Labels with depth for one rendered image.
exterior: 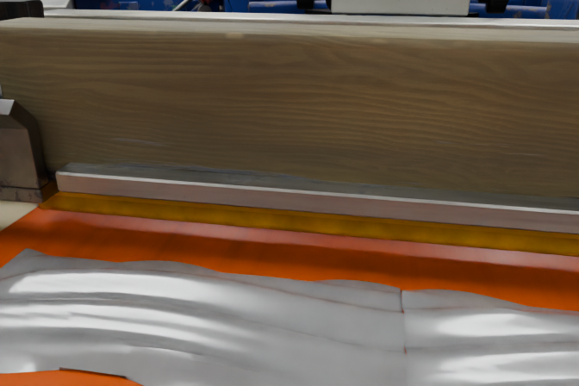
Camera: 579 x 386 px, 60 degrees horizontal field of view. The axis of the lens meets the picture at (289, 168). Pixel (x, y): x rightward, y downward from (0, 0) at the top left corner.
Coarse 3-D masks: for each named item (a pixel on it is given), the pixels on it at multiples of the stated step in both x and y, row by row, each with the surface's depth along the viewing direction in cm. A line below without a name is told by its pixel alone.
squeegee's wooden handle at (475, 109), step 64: (0, 64) 23; (64, 64) 23; (128, 64) 22; (192, 64) 22; (256, 64) 21; (320, 64) 21; (384, 64) 20; (448, 64) 20; (512, 64) 19; (576, 64) 19; (64, 128) 24; (128, 128) 23; (192, 128) 23; (256, 128) 22; (320, 128) 22; (384, 128) 21; (448, 128) 21; (512, 128) 20; (576, 128) 20; (512, 192) 21; (576, 192) 21
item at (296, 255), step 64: (0, 256) 24; (64, 256) 24; (128, 256) 24; (192, 256) 24; (256, 256) 24; (320, 256) 24; (384, 256) 24; (0, 384) 17; (64, 384) 17; (128, 384) 17
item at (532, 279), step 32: (416, 256) 24; (448, 256) 24; (480, 256) 24; (512, 256) 24; (544, 256) 24; (416, 288) 22; (448, 288) 22; (480, 288) 22; (512, 288) 22; (544, 288) 22; (576, 288) 22
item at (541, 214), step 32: (96, 192) 23; (128, 192) 23; (160, 192) 23; (192, 192) 22; (224, 192) 22; (256, 192) 22; (288, 192) 22; (320, 192) 22; (352, 192) 21; (384, 192) 21; (416, 192) 21; (448, 192) 22; (480, 192) 22; (480, 224) 21; (512, 224) 20; (544, 224) 20; (576, 224) 20
